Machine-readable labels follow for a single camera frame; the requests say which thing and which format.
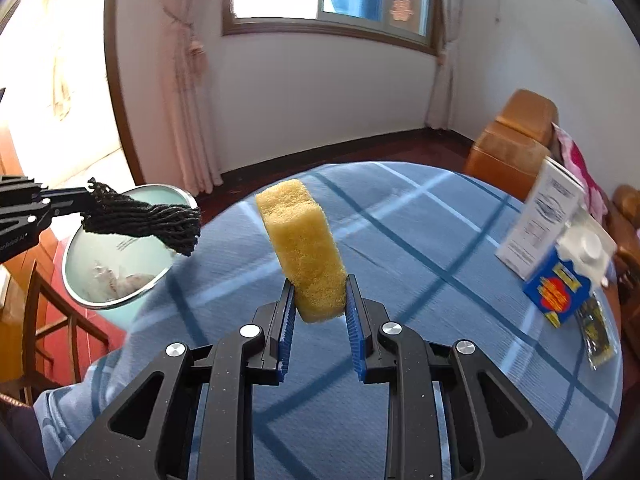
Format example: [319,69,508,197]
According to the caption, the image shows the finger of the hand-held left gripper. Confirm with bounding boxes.
[0,175,94,202]
[0,200,91,236]

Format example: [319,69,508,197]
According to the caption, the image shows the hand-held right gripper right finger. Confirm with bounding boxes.
[345,274,583,480]

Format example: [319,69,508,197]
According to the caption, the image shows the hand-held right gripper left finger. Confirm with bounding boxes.
[52,280,297,480]

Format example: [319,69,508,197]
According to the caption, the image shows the mint green lidded bin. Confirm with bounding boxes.
[61,184,202,356]

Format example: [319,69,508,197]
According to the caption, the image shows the yellow sponge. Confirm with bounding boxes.
[255,178,348,322]

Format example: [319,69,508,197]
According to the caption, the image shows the black mesh net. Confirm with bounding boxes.
[81,178,202,257]

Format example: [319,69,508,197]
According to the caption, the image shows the wooden chair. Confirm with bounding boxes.
[20,255,111,406]

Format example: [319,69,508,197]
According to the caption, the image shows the blue plaid tablecloth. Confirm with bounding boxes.
[35,160,626,480]

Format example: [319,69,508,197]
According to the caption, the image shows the pink curtain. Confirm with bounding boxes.
[157,0,223,196]

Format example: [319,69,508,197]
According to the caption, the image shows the blue carton with white cap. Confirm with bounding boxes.
[522,225,618,330]

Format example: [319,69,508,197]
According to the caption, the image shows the white milk carton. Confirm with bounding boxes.
[495,156,586,281]

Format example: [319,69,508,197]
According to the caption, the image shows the brown leather chaise sofa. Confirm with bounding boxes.
[462,89,561,201]

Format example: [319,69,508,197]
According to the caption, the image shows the green seaweed packet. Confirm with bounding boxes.
[575,295,616,371]

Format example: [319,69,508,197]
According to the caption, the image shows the pale patterned curtain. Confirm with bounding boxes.
[425,0,468,133]

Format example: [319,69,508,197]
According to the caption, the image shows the pink floral pillow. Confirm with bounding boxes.
[550,122,608,221]

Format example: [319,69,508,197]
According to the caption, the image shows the pink window sticker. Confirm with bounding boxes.
[387,0,416,25]

